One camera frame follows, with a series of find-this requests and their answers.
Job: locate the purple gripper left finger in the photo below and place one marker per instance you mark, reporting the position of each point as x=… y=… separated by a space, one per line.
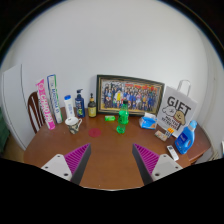
x=70 y=166

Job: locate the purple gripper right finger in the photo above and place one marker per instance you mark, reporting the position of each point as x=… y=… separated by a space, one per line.
x=152 y=166

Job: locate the white remote control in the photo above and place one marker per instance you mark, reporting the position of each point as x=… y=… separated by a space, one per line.
x=173 y=153

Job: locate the small colourful card box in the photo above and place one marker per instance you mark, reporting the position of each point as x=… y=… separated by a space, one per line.
x=164 y=136

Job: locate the red round coaster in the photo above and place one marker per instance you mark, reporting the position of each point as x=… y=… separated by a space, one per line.
x=94 y=132

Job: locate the blue detergent bottle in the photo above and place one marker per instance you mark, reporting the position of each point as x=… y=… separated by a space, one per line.
x=186 y=139

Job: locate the patterned ceramic mug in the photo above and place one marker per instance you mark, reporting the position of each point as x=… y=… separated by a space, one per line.
x=73 y=124

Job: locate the blue tissue pack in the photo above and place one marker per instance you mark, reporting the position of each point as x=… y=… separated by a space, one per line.
x=148 y=121

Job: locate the green plastic bottle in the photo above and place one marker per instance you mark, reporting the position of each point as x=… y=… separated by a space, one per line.
x=123 y=118

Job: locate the wooden chair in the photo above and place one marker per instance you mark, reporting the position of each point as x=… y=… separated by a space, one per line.
x=35 y=112

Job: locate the small green box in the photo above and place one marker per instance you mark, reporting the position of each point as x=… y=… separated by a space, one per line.
x=109 y=118

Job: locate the amber pump bottle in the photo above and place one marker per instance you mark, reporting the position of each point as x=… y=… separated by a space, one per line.
x=92 y=107

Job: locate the dark blue pump bottle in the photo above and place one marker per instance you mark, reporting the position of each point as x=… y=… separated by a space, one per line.
x=79 y=102

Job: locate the white gift paper bag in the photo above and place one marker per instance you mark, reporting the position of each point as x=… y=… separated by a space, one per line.
x=176 y=109

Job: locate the white lotion bottle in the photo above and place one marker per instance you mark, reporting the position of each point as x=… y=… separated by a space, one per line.
x=69 y=106

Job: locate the pink white tall box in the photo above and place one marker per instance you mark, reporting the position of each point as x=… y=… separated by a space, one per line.
x=44 y=104

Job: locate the framed group photograph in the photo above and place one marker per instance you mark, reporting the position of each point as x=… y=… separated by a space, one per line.
x=142 y=95

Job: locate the white board panel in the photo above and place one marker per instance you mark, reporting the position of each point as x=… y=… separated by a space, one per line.
x=14 y=107

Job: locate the green white tall box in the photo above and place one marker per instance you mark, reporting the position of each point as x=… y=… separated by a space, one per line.
x=52 y=88

